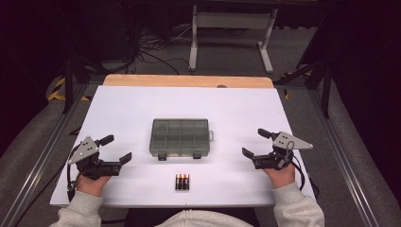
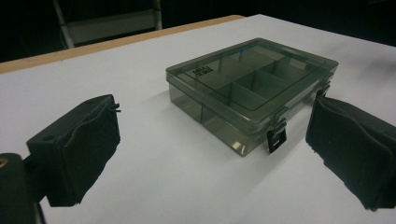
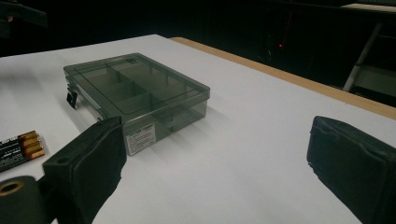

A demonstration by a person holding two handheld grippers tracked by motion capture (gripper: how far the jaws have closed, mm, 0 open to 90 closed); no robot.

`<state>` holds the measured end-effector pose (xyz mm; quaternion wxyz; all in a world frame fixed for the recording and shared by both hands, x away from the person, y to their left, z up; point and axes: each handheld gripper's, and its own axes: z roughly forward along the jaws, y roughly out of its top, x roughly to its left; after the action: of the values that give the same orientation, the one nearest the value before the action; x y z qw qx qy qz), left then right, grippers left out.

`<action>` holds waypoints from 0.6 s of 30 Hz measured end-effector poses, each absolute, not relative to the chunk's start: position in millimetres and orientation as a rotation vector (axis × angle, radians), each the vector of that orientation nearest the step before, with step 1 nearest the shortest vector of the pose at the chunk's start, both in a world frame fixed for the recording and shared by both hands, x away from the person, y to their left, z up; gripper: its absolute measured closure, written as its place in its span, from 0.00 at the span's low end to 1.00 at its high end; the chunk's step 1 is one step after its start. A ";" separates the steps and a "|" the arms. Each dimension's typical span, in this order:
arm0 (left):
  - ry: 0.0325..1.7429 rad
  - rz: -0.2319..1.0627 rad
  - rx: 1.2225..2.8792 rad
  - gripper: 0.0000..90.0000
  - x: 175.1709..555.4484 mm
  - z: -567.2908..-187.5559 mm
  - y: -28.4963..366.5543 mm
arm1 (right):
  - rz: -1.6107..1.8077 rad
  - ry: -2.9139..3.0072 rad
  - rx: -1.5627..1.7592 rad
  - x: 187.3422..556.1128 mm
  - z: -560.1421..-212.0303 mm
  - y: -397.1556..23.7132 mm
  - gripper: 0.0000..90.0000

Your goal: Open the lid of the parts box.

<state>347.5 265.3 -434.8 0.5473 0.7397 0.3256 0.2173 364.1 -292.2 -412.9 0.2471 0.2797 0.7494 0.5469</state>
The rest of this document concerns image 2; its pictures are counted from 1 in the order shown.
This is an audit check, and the white table board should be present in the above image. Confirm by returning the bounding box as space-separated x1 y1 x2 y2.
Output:
0 13 396 224

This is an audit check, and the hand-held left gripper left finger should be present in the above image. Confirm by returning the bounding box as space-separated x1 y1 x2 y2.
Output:
26 93 121 207

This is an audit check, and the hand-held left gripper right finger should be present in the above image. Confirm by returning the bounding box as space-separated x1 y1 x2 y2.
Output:
304 93 396 212

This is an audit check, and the transparent grey plastic organizer box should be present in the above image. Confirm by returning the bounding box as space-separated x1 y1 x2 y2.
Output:
165 37 340 158

